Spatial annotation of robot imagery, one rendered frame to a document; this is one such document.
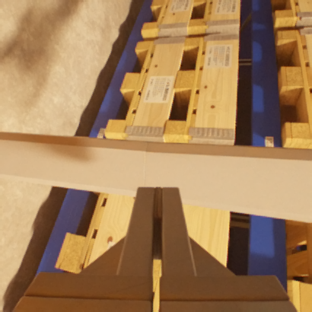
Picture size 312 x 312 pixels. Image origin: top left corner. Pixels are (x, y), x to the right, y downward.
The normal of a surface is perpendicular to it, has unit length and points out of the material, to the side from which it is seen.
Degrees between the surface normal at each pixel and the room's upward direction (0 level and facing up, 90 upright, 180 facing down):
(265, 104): 90
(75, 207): 90
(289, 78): 90
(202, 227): 90
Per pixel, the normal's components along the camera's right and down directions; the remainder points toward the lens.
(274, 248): -0.22, -0.48
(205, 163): -0.29, 0.10
